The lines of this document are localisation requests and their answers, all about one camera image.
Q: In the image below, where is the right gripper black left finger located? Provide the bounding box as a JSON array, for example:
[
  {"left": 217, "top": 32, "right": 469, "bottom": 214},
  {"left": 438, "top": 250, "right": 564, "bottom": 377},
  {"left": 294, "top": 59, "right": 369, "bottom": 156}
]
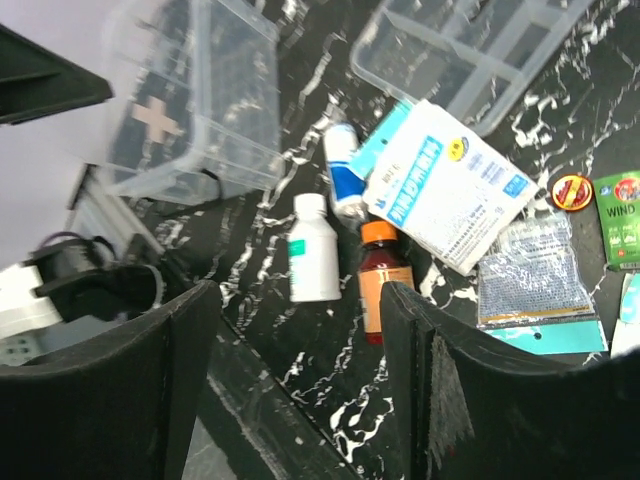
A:
[{"left": 1, "top": 281, "right": 221, "bottom": 479}]

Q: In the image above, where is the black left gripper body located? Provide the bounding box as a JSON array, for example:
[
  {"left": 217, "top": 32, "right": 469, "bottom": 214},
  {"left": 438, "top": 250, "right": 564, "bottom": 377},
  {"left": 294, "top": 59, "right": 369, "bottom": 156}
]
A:
[{"left": 29, "top": 234, "right": 165, "bottom": 320}]

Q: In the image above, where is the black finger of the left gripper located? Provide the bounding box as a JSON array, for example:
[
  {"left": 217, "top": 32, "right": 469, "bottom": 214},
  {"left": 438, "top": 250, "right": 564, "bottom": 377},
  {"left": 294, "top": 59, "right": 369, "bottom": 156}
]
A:
[{"left": 0, "top": 26, "right": 113, "bottom": 125}]

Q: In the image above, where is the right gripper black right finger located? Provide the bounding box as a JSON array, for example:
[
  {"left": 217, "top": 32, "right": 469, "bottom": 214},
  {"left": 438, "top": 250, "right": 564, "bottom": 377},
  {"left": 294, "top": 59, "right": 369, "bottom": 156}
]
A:
[{"left": 380, "top": 282, "right": 639, "bottom": 479}]

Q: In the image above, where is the brown syrup bottle orange cap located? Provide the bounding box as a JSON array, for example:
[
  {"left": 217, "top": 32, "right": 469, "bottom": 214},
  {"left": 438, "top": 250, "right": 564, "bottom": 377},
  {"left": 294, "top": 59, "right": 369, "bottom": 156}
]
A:
[{"left": 358, "top": 220, "right": 415, "bottom": 345}]

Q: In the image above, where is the white gauze dressing packet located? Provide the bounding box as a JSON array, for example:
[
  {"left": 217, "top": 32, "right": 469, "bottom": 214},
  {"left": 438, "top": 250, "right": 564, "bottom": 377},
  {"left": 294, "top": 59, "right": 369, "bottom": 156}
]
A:
[{"left": 364, "top": 100, "right": 539, "bottom": 276}]

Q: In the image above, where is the white medicine bottle green label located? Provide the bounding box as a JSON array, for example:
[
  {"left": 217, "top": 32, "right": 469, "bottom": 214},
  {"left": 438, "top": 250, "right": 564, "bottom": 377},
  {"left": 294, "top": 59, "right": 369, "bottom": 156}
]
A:
[{"left": 288, "top": 193, "right": 341, "bottom": 303}]

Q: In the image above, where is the clear medicine kit box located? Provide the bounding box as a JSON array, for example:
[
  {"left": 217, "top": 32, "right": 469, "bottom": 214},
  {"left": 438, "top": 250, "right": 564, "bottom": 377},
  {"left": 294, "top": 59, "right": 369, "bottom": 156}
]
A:
[{"left": 101, "top": 1, "right": 284, "bottom": 205}]

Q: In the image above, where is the teal topped cotton swab bag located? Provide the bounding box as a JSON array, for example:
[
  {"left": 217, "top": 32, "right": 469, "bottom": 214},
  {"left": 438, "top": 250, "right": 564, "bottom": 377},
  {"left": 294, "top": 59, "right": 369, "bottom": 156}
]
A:
[{"left": 477, "top": 213, "right": 608, "bottom": 355}]

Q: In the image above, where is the teal white plaster packet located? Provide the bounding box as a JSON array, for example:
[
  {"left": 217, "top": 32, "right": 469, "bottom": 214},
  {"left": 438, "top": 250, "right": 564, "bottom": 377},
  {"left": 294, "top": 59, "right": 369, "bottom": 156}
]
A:
[{"left": 610, "top": 273, "right": 640, "bottom": 357}]

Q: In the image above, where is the red round balm tin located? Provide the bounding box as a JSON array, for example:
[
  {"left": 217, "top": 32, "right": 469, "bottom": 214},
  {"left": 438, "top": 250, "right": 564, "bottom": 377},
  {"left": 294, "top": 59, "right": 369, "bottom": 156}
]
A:
[{"left": 551, "top": 174, "right": 594, "bottom": 212}]

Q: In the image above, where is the blue white bandage roll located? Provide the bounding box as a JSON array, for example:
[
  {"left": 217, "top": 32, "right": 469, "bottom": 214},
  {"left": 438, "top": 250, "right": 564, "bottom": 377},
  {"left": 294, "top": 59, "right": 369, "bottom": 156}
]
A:
[{"left": 323, "top": 123, "right": 365, "bottom": 218}]

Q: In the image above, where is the green wind oil box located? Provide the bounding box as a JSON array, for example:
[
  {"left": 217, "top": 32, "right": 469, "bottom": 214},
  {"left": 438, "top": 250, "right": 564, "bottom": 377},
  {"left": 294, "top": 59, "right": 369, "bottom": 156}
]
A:
[{"left": 593, "top": 170, "right": 640, "bottom": 271}]

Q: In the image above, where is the teal topped packet under gauze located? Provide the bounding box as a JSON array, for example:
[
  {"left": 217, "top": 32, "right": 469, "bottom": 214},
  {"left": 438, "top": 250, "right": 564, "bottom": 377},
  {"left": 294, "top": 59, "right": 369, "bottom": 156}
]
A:
[{"left": 348, "top": 101, "right": 414, "bottom": 180}]

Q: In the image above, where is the clear compartment organizer tray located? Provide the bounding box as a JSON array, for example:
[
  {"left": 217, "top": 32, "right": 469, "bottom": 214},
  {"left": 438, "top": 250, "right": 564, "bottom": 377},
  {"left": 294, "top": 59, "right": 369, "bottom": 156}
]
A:
[{"left": 350, "top": 0, "right": 591, "bottom": 137}]

